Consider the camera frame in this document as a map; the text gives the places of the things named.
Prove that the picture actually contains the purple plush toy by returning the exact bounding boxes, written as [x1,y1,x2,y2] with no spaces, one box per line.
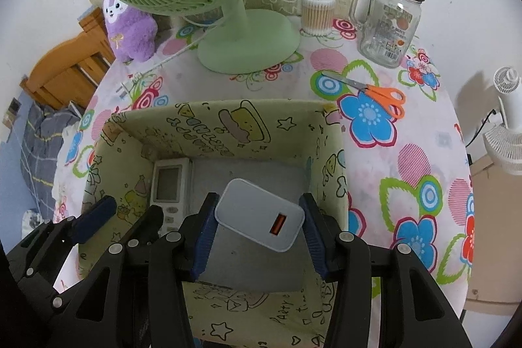
[101,0,158,63]

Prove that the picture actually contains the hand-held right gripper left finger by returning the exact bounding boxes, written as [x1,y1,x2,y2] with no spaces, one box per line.
[53,192,221,348]

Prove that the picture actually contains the orange handled scissors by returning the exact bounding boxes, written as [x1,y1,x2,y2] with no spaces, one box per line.
[321,71,407,119]

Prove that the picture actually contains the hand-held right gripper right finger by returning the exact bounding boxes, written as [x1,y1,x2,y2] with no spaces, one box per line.
[298,193,474,348]

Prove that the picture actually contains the white remote control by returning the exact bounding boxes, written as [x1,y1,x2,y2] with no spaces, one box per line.
[149,158,192,238]

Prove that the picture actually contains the white charger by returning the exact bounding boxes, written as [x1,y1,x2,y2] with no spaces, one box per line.
[214,178,306,253]

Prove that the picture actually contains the beige cabinet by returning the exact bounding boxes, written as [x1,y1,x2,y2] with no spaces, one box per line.
[463,154,522,316]

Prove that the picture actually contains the white fan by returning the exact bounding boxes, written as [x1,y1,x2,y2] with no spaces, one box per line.
[483,65,522,175]

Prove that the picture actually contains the black power cable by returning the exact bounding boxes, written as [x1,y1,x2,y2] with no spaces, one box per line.
[467,109,500,147]

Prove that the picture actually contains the cartoon print fabric storage box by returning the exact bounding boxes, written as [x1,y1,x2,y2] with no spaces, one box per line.
[77,98,351,348]

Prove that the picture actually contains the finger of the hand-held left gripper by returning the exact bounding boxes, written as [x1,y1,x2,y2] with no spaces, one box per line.
[110,204,164,251]
[8,195,119,308]

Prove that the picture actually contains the cotton swab container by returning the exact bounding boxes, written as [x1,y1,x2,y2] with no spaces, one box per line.
[300,0,337,36]

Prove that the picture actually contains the floral tablecloth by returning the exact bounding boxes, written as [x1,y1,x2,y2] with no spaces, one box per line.
[52,16,476,348]

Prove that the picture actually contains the glass mug jar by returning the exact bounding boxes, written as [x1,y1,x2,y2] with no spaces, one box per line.
[348,0,427,68]

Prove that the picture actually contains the grey plaid blanket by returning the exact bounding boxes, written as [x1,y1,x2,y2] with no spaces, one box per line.
[20,103,84,210]

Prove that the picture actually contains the white patterned cloth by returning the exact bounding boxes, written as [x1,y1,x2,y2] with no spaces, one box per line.
[22,209,54,240]

